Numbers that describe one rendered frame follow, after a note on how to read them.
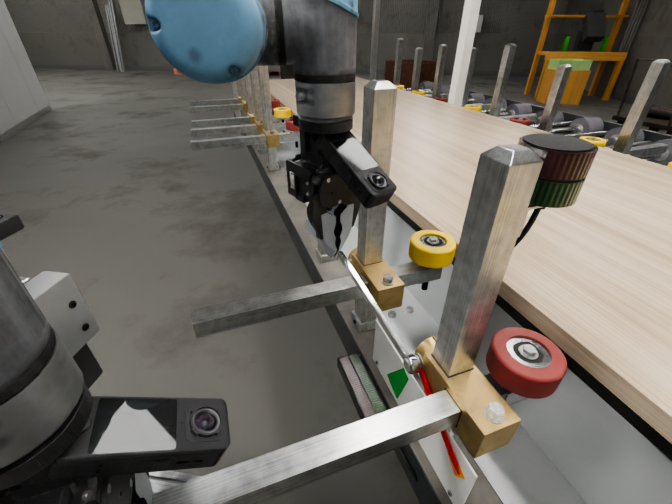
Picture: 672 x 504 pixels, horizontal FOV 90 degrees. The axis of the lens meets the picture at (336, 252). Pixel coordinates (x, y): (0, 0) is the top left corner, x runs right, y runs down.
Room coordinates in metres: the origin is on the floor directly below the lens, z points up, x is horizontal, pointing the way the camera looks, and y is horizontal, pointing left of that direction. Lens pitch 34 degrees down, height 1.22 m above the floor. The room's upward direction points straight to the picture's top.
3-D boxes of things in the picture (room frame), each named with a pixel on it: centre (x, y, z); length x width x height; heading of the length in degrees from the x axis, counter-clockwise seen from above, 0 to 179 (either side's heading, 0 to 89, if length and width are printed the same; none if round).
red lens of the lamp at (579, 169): (0.29, -0.19, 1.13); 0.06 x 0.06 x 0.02
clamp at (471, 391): (0.26, -0.16, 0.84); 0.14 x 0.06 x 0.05; 20
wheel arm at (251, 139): (1.38, 0.35, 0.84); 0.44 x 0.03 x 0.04; 110
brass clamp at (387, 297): (0.49, -0.07, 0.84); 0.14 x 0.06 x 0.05; 20
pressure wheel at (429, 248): (0.51, -0.17, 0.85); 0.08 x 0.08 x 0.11
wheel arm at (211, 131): (1.62, 0.44, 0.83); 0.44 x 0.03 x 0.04; 110
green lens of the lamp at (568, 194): (0.29, -0.19, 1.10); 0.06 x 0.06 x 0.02
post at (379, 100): (0.51, -0.06, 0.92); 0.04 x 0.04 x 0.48; 20
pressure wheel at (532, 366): (0.26, -0.22, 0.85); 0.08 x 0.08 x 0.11
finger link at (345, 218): (0.48, 0.00, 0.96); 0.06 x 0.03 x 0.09; 40
